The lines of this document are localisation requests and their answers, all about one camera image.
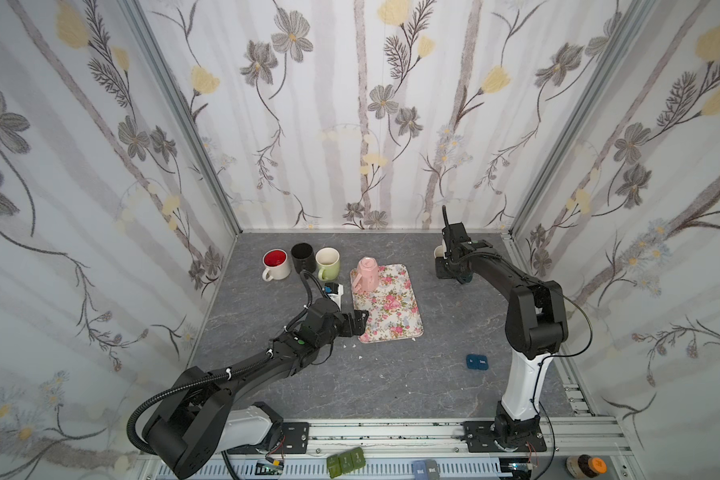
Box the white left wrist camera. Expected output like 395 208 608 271
323 282 344 309

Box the orange emergency stop button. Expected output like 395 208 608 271
565 454 608 479

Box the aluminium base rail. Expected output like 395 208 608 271
194 416 645 479

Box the black mug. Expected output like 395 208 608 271
290 242 318 275

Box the small blue block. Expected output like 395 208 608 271
466 354 489 371

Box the blue grey connector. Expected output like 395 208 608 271
412 459 440 480

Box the dark green mug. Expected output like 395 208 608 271
456 271 473 284

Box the black corrugated cable conduit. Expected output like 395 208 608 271
125 365 247 454

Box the white mug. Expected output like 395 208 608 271
261 249 291 282

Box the pink mug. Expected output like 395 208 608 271
352 257 379 294

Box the floral serving tray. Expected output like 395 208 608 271
352 264 424 344

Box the green circuit board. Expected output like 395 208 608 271
326 447 367 479

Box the light green mug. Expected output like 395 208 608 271
315 247 341 282

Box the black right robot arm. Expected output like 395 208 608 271
435 207 579 453

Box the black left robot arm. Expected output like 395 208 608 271
126 271 369 479

